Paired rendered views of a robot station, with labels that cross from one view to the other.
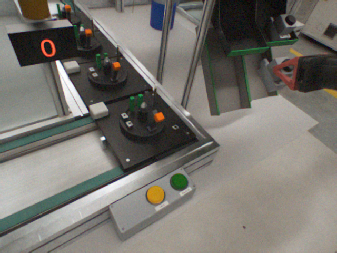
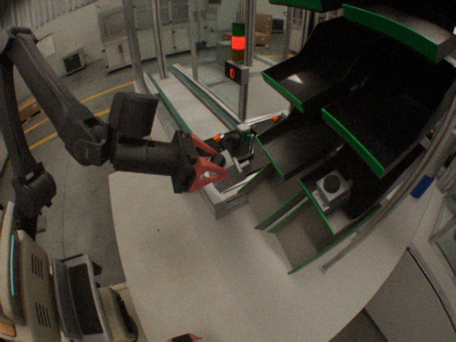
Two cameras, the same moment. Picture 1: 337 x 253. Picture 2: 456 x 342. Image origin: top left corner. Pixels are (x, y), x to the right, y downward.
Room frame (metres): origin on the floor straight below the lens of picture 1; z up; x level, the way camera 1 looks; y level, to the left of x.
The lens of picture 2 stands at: (0.55, -0.51, 1.51)
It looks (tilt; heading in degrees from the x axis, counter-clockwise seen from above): 48 degrees down; 102
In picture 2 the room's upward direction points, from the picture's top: straight up
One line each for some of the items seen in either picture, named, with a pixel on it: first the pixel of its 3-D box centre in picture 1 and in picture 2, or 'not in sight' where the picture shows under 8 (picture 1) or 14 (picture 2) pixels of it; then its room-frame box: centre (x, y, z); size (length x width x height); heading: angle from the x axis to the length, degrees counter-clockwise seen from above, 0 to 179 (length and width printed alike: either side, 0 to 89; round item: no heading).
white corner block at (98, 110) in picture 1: (99, 112); (243, 129); (0.46, 0.21, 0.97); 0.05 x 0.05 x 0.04; 42
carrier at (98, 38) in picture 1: (82, 36); not in sight; (0.83, 0.41, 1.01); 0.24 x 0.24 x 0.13; 42
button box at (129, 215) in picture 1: (154, 201); not in sight; (0.24, 0.00, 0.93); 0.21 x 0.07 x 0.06; 132
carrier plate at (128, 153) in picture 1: (142, 124); (235, 152); (0.46, 0.08, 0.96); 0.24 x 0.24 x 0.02; 42
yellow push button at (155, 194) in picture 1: (155, 195); not in sight; (0.24, 0.00, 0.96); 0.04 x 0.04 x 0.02
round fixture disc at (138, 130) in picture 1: (142, 120); (235, 148); (0.46, 0.08, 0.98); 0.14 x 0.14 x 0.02
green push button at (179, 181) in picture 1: (179, 182); not in sight; (0.29, -0.06, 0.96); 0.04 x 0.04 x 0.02
